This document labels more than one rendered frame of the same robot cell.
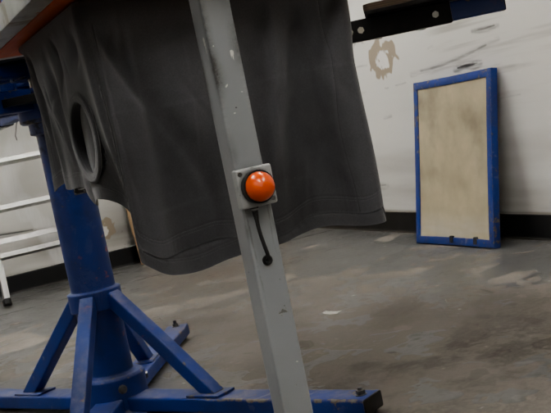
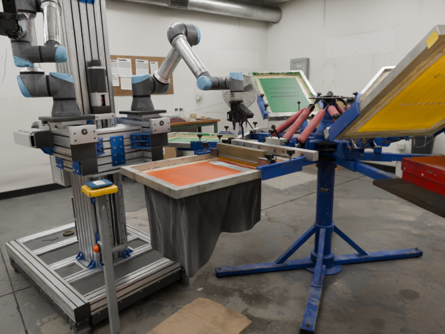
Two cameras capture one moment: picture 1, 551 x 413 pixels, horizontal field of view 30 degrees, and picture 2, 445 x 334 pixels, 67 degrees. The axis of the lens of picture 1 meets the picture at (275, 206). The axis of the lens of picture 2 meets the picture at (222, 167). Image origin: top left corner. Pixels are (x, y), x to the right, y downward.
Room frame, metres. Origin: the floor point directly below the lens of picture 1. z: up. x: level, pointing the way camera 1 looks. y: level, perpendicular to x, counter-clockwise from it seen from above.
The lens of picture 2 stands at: (1.46, -1.58, 1.38)
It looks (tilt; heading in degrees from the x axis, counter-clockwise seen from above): 13 degrees down; 75
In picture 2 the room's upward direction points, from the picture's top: 1 degrees counter-clockwise
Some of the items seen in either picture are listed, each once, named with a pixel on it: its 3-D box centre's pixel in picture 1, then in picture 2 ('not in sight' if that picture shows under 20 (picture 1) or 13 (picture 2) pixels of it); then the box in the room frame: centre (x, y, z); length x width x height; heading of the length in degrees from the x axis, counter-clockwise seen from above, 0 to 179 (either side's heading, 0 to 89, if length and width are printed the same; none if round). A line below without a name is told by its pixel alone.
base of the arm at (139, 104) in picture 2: not in sight; (142, 103); (1.56, 0.71, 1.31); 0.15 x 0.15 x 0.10
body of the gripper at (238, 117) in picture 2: not in sight; (236, 111); (2.05, 0.25, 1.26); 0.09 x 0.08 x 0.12; 113
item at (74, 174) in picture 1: (85, 119); not in sight; (1.75, 0.28, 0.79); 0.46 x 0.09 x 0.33; 23
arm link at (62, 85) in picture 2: not in sight; (61, 85); (1.13, 0.45, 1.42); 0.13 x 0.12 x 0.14; 6
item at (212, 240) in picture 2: not in sight; (228, 221); (1.90, -0.07, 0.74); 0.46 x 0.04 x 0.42; 23
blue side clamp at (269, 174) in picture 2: not in sight; (280, 167); (2.20, -0.03, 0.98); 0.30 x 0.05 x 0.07; 23
